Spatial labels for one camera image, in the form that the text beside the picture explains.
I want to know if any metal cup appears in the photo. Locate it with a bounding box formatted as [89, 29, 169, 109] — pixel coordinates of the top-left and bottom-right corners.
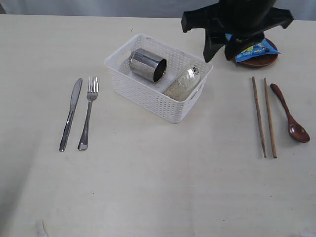
[129, 48, 167, 83]

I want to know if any silver table knife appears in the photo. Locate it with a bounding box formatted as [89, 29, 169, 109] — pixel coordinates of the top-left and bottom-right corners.
[59, 78, 83, 152]

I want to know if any brown round plate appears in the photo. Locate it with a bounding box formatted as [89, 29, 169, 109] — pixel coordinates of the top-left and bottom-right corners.
[236, 38, 279, 69]

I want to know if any white perforated plastic basket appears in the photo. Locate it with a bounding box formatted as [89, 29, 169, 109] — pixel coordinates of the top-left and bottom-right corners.
[104, 34, 213, 123]

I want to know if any brown wooden spoon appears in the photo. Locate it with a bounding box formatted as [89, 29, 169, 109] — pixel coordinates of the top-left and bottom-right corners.
[270, 83, 311, 143]

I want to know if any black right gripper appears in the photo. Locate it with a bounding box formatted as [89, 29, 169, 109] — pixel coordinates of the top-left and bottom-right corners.
[181, 0, 294, 63]

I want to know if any clear glass bowl with flowers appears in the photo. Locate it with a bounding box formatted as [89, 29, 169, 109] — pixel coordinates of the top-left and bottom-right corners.
[163, 64, 200, 101]

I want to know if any blue chips bag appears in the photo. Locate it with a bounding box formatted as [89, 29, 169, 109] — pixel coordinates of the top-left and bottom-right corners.
[234, 38, 280, 63]

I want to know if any silver fork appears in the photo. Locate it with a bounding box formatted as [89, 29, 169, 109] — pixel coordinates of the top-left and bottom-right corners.
[78, 76, 99, 151]

